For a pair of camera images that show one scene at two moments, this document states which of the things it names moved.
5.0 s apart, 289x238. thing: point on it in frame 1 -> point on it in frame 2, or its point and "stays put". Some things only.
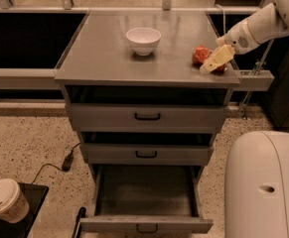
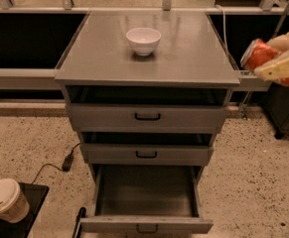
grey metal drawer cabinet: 147,117 stays put
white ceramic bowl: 143,40 stays put
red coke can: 199,56 -> 258,53
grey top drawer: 148,117 stays put
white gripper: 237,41 -> 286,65
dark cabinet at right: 283,102 stays put
